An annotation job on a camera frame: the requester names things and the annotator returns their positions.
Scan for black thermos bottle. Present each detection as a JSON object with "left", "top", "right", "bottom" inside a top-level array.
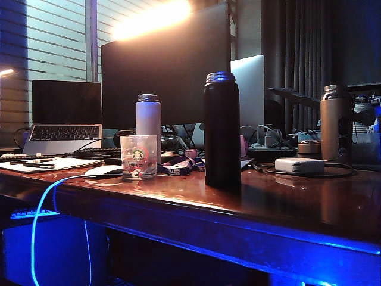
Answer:
[{"left": 204, "top": 71, "right": 242, "bottom": 188}]

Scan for white thermos bottle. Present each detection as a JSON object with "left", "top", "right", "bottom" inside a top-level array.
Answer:
[{"left": 135, "top": 94, "right": 163, "bottom": 164}]

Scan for Starbucks glass cup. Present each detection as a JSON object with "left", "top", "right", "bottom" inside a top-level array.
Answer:
[{"left": 120, "top": 135, "right": 158, "bottom": 181}]

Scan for brown thermos lid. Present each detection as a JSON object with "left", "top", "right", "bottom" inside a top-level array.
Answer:
[{"left": 297, "top": 139, "right": 321, "bottom": 158}]

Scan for brown thermos bottle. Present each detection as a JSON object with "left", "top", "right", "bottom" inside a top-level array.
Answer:
[{"left": 320, "top": 85, "right": 354, "bottom": 164}]

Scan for black headphones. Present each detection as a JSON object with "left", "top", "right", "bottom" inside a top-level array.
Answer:
[{"left": 113, "top": 129, "right": 136, "bottom": 149}]

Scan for black computer monitor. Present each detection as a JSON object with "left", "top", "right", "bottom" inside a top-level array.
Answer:
[{"left": 101, "top": 2, "right": 232, "bottom": 130}]

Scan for upright silver laptop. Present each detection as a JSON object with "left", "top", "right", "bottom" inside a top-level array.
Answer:
[{"left": 230, "top": 54, "right": 265, "bottom": 144}]

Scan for black power strip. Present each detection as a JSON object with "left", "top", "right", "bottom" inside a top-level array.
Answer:
[{"left": 246, "top": 144, "right": 298, "bottom": 160}]

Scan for white computer mouse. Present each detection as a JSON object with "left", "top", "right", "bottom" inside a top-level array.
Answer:
[{"left": 84, "top": 165, "right": 124, "bottom": 179}]

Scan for black keyboard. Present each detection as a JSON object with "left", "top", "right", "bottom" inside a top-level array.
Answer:
[{"left": 64, "top": 147, "right": 123, "bottom": 164}]

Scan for white power adapter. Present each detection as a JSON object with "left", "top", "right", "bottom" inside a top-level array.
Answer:
[{"left": 274, "top": 158, "right": 325, "bottom": 175}]

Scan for black desk lamp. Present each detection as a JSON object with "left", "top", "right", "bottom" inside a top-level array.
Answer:
[{"left": 267, "top": 86, "right": 321, "bottom": 110}]

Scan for white paper notebook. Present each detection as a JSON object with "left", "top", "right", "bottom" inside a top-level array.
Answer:
[{"left": 0, "top": 157, "right": 105, "bottom": 174}]

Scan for open silver laptop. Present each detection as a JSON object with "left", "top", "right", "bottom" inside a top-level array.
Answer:
[{"left": 22, "top": 79, "right": 104, "bottom": 156}]

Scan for dark curtain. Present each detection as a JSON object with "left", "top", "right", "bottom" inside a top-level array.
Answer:
[{"left": 261, "top": 0, "right": 381, "bottom": 135}]

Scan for desk drawer cabinet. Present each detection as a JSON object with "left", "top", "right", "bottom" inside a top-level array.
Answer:
[{"left": 2, "top": 217, "right": 108, "bottom": 286}]

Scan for slim keyboard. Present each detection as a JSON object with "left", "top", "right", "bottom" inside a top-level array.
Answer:
[{"left": 10, "top": 208, "right": 59, "bottom": 220}]

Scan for clear plastic storage box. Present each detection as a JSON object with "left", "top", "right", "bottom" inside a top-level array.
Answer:
[{"left": 352, "top": 120, "right": 381, "bottom": 164}]

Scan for purple lanyard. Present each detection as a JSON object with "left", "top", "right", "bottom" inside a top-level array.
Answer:
[{"left": 157, "top": 156, "right": 206, "bottom": 176}]

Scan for thin white cable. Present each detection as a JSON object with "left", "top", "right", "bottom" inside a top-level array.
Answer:
[{"left": 83, "top": 220, "right": 92, "bottom": 286}]

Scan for black laptop cable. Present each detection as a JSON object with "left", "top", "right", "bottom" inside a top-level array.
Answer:
[{"left": 14, "top": 128, "right": 32, "bottom": 150}]

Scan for white mouse cable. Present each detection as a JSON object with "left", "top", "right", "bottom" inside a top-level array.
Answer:
[{"left": 30, "top": 174, "right": 90, "bottom": 286}]

